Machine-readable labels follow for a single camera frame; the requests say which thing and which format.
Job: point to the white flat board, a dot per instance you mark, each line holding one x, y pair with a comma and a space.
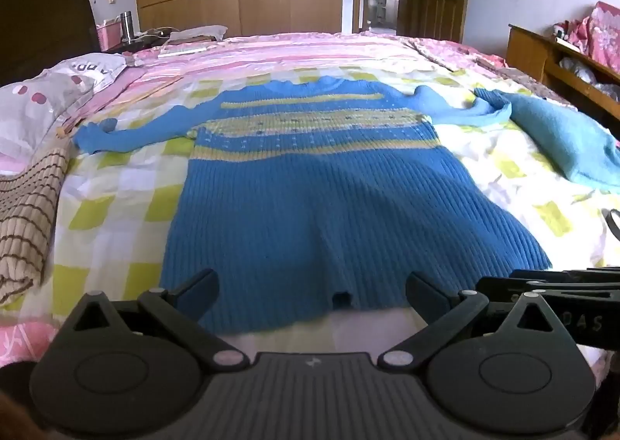
184, 50

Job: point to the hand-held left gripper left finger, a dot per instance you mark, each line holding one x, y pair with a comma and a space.
198, 290

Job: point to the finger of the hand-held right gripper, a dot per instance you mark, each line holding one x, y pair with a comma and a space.
571, 276
581, 295

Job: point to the pink storage box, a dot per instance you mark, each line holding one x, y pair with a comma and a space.
109, 35

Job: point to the pink floral bedspread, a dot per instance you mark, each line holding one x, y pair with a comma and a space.
465, 52

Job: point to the dark wooden headboard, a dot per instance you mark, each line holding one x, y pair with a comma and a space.
43, 23

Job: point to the teal knit sweater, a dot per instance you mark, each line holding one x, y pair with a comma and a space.
562, 139

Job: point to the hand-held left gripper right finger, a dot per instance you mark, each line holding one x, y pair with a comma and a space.
426, 297

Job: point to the grey crumpled cloth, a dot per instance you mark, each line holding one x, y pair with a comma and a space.
203, 31

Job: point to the dark nightstand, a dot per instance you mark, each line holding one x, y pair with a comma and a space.
123, 46

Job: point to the pink striped blanket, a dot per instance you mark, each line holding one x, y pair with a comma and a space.
290, 52

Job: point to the beige brown-striped cloth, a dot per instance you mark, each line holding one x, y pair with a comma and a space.
29, 217

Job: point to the blue patterned knit sweater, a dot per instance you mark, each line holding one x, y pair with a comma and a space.
310, 207

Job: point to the grey pillow with pink dots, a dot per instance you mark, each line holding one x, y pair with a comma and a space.
43, 101

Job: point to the wooden shelf unit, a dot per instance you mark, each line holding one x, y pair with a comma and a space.
528, 52

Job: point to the metal thermos bottle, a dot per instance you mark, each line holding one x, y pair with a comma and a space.
127, 25

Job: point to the green white checkered bedsheet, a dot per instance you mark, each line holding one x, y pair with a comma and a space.
121, 207

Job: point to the clear plastic bag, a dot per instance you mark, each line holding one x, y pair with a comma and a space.
579, 69

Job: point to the pink floral cloth bundle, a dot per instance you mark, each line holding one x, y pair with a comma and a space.
600, 38

